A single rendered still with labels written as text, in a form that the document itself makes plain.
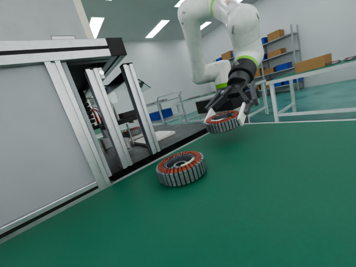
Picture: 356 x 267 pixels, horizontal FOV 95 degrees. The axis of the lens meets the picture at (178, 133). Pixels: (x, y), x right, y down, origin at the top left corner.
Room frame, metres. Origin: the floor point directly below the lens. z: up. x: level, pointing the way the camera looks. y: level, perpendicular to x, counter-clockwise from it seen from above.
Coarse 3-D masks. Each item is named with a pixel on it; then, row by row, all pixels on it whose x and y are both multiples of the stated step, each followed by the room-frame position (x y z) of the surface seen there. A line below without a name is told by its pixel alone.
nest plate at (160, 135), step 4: (156, 132) 0.80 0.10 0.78; (160, 132) 0.77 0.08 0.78; (164, 132) 0.74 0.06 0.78; (168, 132) 0.71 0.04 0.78; (172, 132) 0.71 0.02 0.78; (156, 136) 0.71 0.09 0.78; (160, 136) 0.69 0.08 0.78; (164, 136) 0.68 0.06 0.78; (136, 140) 0.75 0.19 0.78; (140, 140) 0.72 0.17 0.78; (144, 140) 0.69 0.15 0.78; (136, 144) 0.72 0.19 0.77; (140, 144) 0.68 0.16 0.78; (144, 144) 0.64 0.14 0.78
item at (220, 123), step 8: (224, 112) 0.54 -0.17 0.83; (232, 112) 0.51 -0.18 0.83; (208, 120) 0.51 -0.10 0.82; (216, 120) 0.48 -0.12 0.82; (224, 120) 0.45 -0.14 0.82; (232, 120) 0.45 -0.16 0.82; (208, 128) 0.49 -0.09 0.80; (216, 128) 0.46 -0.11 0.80; (224, 128) 0.45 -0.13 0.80; (232, 128) 0.45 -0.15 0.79
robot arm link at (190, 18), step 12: (192, 0) 0.97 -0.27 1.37; (204, 0) 0.96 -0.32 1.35; (180, 12) 0.99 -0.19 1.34; (192, 12) 0.97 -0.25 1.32; (204, 12) 0.97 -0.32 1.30; (192, 24) 1.01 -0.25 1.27; (192, 36) 1.05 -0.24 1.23; (192, 48) 1.10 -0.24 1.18; (192, 60) 1.16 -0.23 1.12; (192, 72) 1.22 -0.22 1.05; (204, 72) 1.21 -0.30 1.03
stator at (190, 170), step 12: (168, 156) 0.39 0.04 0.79; (180, 156) 0.38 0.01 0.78; (192, 156) 0.36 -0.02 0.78; (156, 168) 0.35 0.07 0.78; (168, 168) 0.32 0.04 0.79; (180, 168) 0.30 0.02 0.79; (192, 168) 0.30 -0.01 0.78; (204, 168) 0.32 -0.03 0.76; (168, 180) 0.30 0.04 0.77; (180, 180) 0.30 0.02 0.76; (192, 180) 0.30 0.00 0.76
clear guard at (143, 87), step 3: (138, 81) 0.93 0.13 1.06; (141, 81) 0.93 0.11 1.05; (123, 84) 0.92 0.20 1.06; (141, 84) 0.95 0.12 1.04; (144, 84) 0.94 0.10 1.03; (120, 87) 1.00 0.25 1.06; (123, 87) 1.04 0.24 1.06; (126, 87) 1.07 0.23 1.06; (141, 87) 0.99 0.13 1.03; (144, 87) 0.97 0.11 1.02; (147, 87) 0.96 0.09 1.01; (150, 87) 0.95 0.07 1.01; (84, 90) 0.77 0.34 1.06; (117, 90) 1.07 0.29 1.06; (126, 90) 1.12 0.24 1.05; (141, 90) 1.02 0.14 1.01; (144, 90) 1.01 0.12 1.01
